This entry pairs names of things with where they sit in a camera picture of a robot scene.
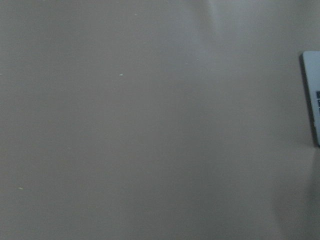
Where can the grey laptop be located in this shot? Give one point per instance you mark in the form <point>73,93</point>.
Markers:
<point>311,66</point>

